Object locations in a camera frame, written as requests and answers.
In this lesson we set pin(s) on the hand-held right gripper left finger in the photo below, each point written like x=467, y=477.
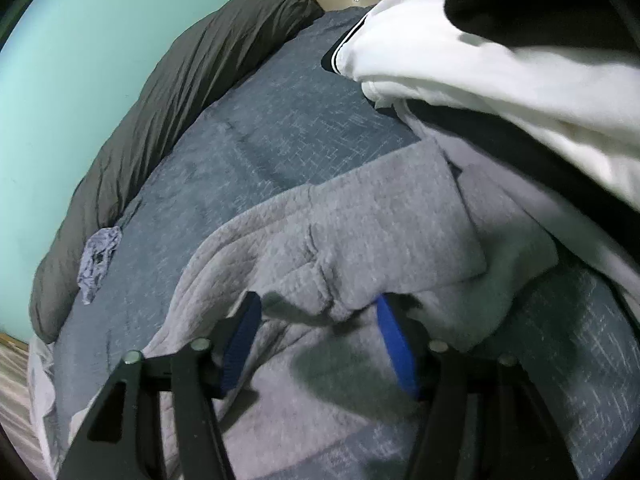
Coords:
x=240, y=345

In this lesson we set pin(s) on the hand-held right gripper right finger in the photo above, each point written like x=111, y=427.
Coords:
x=397, y=350

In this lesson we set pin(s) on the light grey pants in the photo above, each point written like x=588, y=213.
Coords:
x=350, y=220

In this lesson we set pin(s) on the small purple-grey cloth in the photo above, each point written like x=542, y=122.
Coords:
x=97, y=260

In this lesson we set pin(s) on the blue-grey bedspread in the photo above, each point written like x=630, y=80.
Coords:
x=300, y=125

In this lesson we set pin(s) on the dark grey duvet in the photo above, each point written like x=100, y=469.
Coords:
x=175, y=100

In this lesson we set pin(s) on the white garment with black trim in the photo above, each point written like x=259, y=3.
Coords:
x=475, y=70

